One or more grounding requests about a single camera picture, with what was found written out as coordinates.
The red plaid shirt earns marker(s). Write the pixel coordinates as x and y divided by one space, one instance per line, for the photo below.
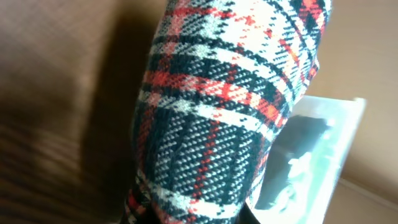
220 84

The clear plastic storage container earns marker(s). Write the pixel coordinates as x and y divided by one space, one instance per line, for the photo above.
305 162

